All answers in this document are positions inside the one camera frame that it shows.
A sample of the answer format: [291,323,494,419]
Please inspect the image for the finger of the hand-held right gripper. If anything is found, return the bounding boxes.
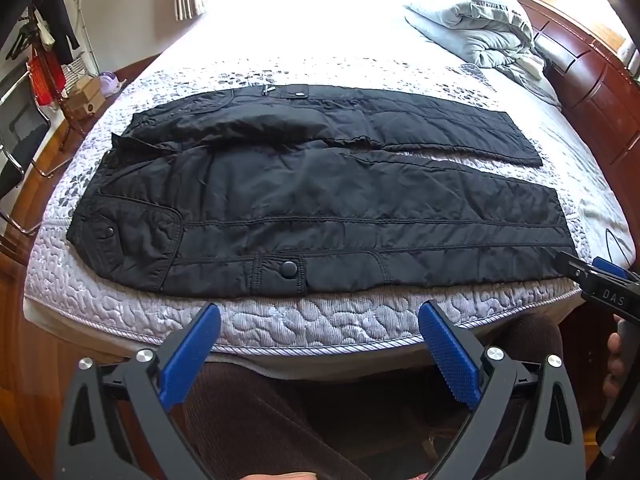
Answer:
[592,256,632,281]
[554,250,596,286]

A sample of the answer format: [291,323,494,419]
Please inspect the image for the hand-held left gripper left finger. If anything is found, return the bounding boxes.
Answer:
[54,302,223,480]

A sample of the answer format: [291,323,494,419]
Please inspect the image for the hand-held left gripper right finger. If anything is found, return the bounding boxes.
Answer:
[417,300,587,480]

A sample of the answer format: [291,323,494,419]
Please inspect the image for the black quilted pants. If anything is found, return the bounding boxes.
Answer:
[66,84,576,297]

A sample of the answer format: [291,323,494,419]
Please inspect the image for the person's right hand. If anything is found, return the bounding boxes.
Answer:
[606,330,627,378]

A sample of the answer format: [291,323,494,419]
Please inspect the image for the dark wooden headboard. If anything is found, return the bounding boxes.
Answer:
[510,0,640,171]

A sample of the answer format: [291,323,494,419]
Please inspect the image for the grey folded duvet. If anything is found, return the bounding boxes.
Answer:
[402,0,563,108]

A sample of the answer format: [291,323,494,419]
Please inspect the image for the cardboard box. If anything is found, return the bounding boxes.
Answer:
[65,76,106,121]

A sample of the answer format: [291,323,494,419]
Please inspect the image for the lilac plastic item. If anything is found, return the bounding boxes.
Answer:
[98,72,126,97]

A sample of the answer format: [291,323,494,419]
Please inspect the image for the red bag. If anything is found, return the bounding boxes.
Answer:
[27,47,67,107]

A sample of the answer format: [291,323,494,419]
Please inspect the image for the bed with quilted cover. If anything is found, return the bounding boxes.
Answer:
[24,0,635,361]

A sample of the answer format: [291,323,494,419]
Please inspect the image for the dark hanging garment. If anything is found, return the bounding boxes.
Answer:
[39,0,81,65]

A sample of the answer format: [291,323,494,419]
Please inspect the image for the metal frame chair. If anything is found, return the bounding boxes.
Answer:
[0,60,57,236]

